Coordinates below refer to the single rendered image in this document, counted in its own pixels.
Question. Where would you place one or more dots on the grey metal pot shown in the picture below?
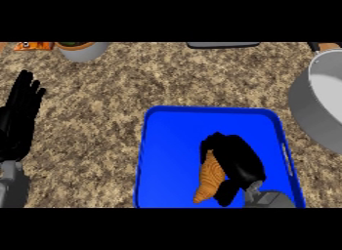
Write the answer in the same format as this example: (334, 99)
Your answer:
(329, 101)

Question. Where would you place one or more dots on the orange snack bag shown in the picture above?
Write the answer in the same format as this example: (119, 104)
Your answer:
(33, 45)

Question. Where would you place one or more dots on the grey plant pot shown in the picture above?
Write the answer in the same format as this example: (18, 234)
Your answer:
(82, 50)

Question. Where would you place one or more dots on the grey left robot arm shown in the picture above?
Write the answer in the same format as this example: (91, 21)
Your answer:
(5, 188)

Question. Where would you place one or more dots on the orange croissant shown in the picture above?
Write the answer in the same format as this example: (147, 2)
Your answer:
(211, 180)

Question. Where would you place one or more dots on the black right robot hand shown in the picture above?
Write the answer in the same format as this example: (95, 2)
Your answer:
(240, 159)

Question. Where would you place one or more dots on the blue tray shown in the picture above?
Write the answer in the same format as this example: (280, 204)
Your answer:
(174, 156)

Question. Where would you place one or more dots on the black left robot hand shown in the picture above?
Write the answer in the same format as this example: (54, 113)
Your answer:
(14, 120)

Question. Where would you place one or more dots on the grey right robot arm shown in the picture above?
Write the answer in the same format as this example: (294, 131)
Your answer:
(270, 199)

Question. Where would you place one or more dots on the dark grey flat appliance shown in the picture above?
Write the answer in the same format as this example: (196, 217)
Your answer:
(224, 44)

